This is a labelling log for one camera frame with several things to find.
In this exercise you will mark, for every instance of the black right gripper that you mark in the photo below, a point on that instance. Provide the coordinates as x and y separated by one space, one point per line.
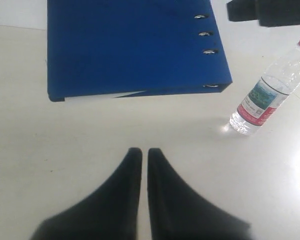
268 13

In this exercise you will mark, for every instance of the blue ring binder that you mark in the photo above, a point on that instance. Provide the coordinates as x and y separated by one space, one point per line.
133 48

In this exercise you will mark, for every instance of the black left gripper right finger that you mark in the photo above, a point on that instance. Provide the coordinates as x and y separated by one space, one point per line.
177 212

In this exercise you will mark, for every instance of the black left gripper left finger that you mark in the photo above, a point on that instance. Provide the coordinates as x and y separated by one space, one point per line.
109 213

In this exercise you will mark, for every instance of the clear water bottle red cap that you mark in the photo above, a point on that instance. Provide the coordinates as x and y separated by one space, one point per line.
274 86

